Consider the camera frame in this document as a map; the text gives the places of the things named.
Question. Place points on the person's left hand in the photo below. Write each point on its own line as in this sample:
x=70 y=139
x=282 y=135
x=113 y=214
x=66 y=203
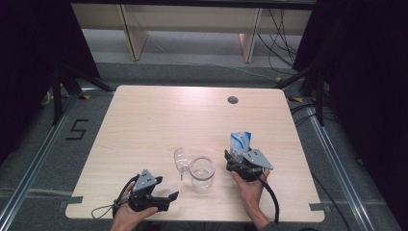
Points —
x=126 y=219

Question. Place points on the grey tape strip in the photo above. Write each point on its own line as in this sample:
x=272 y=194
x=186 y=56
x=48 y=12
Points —
x=72 y=200
x=317 y=207

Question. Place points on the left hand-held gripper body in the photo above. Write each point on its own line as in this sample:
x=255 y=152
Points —
x=145 y=183

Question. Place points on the aluminium floor rail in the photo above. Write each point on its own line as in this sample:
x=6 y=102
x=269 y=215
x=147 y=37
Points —
x=336 y=166
x=35 y=163

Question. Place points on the person's right hand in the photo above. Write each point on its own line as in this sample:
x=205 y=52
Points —
x=251 y=195

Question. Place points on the black curtain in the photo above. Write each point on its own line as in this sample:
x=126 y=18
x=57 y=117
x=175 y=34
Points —
x=369 y=80
x=29 y=64

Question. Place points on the black metal stand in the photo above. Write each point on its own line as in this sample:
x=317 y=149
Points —
x=57 y=96
x=319 y=96

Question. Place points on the blue and white carton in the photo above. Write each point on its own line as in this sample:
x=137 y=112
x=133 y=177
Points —
x=240 y=142

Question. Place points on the clear glass jar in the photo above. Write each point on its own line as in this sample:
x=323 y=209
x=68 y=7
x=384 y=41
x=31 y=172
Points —
x=202 y=174

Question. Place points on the light wooden shelf unit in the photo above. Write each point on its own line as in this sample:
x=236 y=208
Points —
x=192 y=19

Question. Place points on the yellow and black tape piece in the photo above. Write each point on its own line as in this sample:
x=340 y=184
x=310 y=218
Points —
x=295 y=99
x=85 y=96

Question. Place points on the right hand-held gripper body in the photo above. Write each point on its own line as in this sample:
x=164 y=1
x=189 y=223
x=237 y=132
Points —
x=258 y=160

